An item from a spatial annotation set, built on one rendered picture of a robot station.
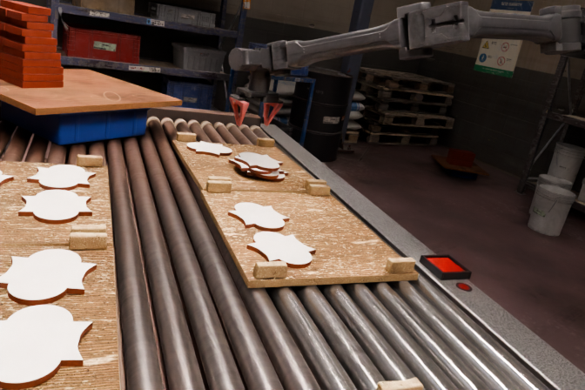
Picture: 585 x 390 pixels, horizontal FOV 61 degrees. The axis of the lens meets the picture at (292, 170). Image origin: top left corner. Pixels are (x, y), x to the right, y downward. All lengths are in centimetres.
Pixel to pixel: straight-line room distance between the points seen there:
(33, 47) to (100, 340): 107
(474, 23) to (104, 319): 85
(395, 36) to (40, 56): 101
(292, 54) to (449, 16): 40
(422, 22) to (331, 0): 569
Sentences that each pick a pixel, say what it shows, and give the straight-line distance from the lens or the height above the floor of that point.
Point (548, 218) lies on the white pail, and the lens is 468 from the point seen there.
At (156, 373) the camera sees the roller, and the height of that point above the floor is 92.
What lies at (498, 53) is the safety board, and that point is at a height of 136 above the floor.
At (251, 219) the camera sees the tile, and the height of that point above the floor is 95.
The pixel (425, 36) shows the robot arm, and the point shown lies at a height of 137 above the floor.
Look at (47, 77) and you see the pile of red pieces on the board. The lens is 164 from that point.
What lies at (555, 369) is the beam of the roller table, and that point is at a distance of 94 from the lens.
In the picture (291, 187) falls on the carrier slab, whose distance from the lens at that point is 132.
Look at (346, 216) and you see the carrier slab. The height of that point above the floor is 94.
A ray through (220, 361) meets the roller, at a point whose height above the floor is 92.
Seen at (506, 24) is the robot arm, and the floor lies 143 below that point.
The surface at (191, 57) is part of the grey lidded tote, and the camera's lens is 538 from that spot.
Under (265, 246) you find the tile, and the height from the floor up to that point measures 95.
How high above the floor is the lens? 137
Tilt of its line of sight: 17 degrees down
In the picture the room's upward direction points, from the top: 10 degrees clockwise
